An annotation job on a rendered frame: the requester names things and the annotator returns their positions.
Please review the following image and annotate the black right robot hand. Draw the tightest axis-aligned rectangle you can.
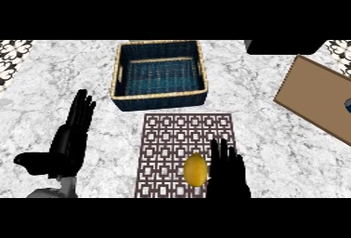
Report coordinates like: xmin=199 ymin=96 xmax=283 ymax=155
xmin=204 ymin=138 xmax=252 ymax=199

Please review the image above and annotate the yellow lemon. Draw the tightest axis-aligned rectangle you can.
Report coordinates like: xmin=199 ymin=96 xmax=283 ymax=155
xmin=182 ymin=152 xmax=209 ymax=188

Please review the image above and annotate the brown cardboard box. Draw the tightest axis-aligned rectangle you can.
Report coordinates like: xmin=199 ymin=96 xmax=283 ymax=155
xmin=272 ymin=54 xmax=351 ymax=147

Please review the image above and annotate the black appliance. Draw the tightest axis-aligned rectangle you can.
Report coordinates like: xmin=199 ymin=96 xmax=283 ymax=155
xmin=243 ymin=40 xmax=325 ymax=56

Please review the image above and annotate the brown patterned placemat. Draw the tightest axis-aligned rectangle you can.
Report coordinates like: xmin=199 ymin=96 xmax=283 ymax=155
xmin=132 ymin=112 xmax=238 ymax=199

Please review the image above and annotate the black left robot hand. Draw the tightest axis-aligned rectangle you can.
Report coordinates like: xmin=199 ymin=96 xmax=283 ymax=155
xmin=11 ymin=88 xmax=97 ymax=179

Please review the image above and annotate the dark blue wicker basket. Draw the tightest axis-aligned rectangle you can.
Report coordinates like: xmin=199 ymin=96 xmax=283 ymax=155
xmin=107 ymin=40 xmax=209 ymax=112

